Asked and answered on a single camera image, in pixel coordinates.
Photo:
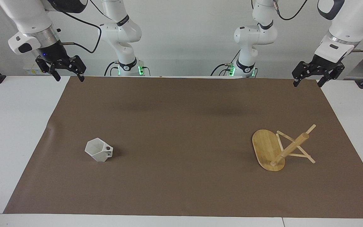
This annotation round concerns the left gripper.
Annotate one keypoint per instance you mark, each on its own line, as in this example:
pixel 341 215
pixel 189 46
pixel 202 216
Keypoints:
pixel 326 64

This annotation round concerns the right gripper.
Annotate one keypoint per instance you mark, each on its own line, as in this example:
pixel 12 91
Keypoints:
pixel 53 52

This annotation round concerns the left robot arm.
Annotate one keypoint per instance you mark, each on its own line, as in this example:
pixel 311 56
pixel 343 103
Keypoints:
pixel 254 34

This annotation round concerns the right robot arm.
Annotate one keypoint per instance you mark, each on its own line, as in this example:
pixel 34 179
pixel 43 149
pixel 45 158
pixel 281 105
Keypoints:
pixel 123 33

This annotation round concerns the white faceted cup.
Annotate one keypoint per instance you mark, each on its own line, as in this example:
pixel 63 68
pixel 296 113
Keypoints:
pixel 98 150

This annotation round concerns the wooden cup rack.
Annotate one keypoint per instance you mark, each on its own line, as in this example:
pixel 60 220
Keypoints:
pixel 267 149

